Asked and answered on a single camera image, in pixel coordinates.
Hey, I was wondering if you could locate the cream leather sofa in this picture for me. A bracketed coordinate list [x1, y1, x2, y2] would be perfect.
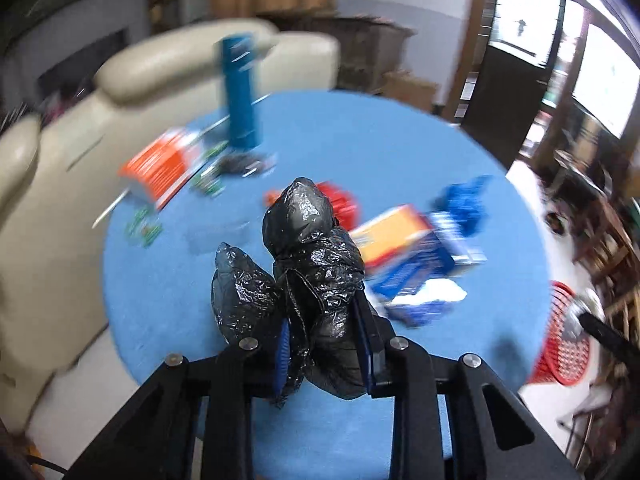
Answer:
[1, 18, 341, 432]

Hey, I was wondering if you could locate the black plastic trash bag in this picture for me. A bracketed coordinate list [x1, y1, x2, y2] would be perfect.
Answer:
[210, 176, 367, 408]

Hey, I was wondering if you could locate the clear plastic tray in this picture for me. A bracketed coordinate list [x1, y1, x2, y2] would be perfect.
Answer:
[186, 221, 250, 255]

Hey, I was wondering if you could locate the teal thermos bottle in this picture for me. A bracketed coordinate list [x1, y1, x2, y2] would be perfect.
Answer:
[220, 34, 259, 152]

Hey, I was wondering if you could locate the wooden radiator cabinet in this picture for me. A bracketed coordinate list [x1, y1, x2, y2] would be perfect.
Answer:
[257, 10, 416, 94]

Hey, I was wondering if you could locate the red plastic bag ball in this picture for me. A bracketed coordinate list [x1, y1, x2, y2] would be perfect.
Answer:
[262, 178, 359, 234]

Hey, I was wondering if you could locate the orange white tissue pack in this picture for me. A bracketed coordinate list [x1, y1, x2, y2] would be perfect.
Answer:
[118, 128, 207, 210]

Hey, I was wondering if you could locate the red plastic trash basket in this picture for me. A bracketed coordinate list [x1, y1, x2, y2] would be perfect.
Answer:
[527, 281, 590, 387]

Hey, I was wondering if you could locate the green wrapped candy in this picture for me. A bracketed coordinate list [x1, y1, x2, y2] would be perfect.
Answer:
[191, 166, 224, 196]

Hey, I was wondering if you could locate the cardboard box on floor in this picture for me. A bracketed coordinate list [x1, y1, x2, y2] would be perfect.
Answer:
[382, 70, 439, 113]

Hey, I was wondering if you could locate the green candy wrapper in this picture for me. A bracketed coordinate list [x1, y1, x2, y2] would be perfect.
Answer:
[126, 206, 163, 247]

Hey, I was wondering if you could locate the blue plastic bag ball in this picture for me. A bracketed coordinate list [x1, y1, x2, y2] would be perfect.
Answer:
[434, 174, 491, 237]

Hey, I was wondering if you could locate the yellow red medicine box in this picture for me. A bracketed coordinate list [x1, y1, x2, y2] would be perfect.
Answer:
[349, 205, 432, 272]

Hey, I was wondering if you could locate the bag of dark seeds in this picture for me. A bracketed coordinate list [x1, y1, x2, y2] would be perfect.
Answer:
[218, 153, 277, 178]

